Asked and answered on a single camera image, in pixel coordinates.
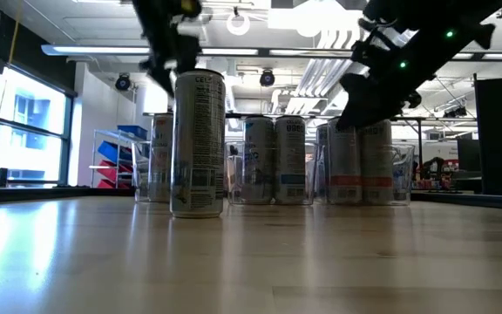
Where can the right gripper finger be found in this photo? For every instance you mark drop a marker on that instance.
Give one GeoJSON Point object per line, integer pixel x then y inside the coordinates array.
{"type": "Point", "coordinates": [368, 104]}

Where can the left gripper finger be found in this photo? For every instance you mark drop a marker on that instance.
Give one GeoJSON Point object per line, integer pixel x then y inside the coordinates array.
{"type": "Point", "coordinates": [188, 54]}
{"type": "Point", "coordinates": [161, 74]}

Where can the clear plastic bin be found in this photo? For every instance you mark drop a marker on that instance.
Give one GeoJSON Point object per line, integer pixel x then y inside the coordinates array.
{"type": "Point", "coordinates": [233, 187]}
{"type": "Point", "coordinates": [403, 174]}
{"type": "Point", "coordinates": [141, 174]}

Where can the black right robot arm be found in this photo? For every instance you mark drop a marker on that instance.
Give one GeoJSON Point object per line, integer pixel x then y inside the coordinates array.
{"type": "Point", "coordinates": [451, 17]}

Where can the yellow label tag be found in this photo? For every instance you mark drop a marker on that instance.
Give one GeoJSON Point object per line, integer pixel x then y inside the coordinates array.
{"type": "Point", "coordinates": [190, 4]}

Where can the black ceiling spotlight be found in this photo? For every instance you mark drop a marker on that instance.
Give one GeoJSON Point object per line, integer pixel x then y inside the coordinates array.
{"type": "Point", "coordinates": [267, 78]}
{"type": "Point", "coordinates": [123, 82]}
{"type": "Point", "coordinates": [456, 112]}

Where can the white ceiling pipes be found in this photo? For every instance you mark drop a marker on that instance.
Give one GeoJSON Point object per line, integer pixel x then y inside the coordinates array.
{"type": "Point", "coordinates": [316, 83]}

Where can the grey overhead beam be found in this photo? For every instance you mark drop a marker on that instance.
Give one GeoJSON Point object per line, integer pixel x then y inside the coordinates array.
{"type": "Point", "coordinates": [103, 50]}

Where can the grey ceiling fixture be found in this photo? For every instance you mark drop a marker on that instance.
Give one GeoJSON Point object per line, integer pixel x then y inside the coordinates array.
{"type": "Point", "coordinates": [282, 3]}
{"type": "Point", "coordinates": [349, 4]}

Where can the shelf with blue red bins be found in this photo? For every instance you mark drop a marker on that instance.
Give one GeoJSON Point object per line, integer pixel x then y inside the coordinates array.
{"type": "Point", "coordinates": [116, 168]}

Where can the black monitor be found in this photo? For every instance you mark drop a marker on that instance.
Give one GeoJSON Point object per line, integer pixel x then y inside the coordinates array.
{"type": "Point", "coordinates": [469, 154]}

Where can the large window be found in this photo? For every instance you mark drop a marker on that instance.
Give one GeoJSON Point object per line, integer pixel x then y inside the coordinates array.
{"type": "Point", "coordinates": [29, 144]}

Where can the small black box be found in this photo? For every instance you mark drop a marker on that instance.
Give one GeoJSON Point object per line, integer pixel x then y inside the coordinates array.
{"type": "Point", "coordinates": [2, 178]}

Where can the black background metal frame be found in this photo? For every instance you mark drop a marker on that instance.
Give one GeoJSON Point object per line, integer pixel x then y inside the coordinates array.
{"type": "Point", "coordinates": [420, 144]}

